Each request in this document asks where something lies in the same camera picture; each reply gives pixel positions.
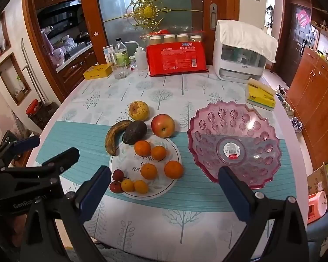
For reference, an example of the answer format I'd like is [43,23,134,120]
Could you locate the small yellow kumquat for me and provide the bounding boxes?
[121,179,135,193]
[134,180,149,194]

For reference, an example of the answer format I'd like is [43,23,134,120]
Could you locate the pink plastic fruit bowl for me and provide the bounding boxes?
[187,101,282,189]

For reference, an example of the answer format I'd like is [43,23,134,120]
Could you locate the wooden cabinet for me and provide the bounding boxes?
[284,0,328,169]

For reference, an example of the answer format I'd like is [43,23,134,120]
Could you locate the clear plastic bottle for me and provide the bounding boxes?
[114,38,130,67]

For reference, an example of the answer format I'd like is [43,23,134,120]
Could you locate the dark avocado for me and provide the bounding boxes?
[122,121,147,145]

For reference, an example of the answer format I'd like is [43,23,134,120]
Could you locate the red packaged box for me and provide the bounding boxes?
[146,41,208,77]

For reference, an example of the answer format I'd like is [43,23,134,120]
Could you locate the red apple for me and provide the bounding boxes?
[151,114,175,138]

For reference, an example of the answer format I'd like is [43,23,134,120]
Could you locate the blue chair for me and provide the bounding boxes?
[306,212,328,261]

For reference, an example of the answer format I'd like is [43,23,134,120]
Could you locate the pink plastic stool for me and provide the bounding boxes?
[307,191,328,224]

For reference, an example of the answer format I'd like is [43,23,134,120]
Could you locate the white appliance with cloth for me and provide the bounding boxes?
[213,20,278,83]

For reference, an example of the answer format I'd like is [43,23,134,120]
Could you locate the yellow pear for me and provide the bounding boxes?
[128,101,150,121]

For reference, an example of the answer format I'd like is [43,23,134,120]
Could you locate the glass sliding door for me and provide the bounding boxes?
[82,0,240,65]

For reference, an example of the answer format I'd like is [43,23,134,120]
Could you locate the yellow tissue pack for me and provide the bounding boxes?
[245,78,276,111]

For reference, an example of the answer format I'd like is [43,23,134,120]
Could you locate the cardboard box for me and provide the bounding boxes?
[307,161,328,210]

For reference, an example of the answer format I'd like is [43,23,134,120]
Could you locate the teal striped placemat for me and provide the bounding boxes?
[36,121,296,212]

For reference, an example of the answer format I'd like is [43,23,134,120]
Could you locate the white floral plate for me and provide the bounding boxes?
[109,134,182,200]

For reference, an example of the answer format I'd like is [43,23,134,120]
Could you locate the clear drinking glass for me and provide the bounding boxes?
[112,61,128,80]

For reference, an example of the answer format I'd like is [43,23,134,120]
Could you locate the orange tangerine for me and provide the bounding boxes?
[140,163,157,180]
[151,145,167,162]
[164,161,184,179]
[134,140,151,157]

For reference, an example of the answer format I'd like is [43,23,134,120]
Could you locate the brown ripe banana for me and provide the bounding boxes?
[105,120,131,156]

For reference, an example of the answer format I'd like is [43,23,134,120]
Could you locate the white squeeze bottle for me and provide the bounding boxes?
[134,47,148,70]

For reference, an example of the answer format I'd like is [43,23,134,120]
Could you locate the small yellow box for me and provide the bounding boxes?
[83,64,112,80]

